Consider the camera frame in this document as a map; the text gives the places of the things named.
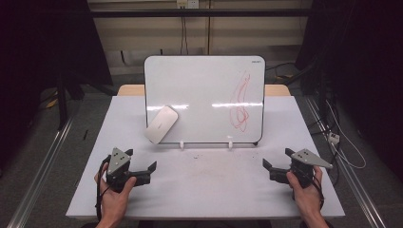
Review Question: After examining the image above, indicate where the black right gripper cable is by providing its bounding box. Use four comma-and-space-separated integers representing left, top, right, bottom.
308, 174, 326, 211

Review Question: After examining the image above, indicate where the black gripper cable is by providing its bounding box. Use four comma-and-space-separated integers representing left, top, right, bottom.
95, 156, 111, 221
308, 174, 326, 211

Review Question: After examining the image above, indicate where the aluminium floor rail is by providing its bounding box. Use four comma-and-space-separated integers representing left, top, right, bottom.
7, 115, 77, 228
303, 95, 388, 228

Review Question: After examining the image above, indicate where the black metal stand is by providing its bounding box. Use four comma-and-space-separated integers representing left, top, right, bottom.
56, 71, 69, 131

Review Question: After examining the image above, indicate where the white floor cable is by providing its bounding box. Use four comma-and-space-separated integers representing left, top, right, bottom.
325, 99, 368, 170

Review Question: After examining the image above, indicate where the black horizontal bar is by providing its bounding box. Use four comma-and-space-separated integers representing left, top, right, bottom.
89, 8, 314, 19

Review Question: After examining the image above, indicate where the white wall socket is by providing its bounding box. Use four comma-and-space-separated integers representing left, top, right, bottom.
176, 0, 201, 10

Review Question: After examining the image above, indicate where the person's right hand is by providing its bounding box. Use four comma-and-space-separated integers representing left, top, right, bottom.
286, 165, 325, 217

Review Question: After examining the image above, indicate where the person's left hand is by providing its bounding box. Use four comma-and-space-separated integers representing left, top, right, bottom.
93, 161, 138, 221

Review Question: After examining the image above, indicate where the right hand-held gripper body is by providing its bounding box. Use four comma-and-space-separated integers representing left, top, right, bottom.
269, 148, 334, 189

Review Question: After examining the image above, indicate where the white whiteboard with stand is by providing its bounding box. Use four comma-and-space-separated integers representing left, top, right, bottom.
144, 55, 266, 150

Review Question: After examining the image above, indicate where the white whiteboard eraser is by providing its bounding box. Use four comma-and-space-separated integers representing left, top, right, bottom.
144, 104, 180, 145

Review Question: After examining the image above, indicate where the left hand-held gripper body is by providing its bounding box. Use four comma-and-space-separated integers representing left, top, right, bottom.
105, 147, 152, 194

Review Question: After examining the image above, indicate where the black hanging cable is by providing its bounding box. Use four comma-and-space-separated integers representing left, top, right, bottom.
179, 15, 190, 57

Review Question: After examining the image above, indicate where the black curtain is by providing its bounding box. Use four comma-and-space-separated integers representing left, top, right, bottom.
295, 0, 403, 181
0, 0, 114, 96

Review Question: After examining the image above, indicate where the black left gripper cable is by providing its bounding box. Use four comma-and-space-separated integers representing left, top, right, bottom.
95, 156, 111, 221

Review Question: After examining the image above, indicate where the white power adapter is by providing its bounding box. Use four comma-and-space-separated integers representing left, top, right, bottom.
327, 131, 341, 145

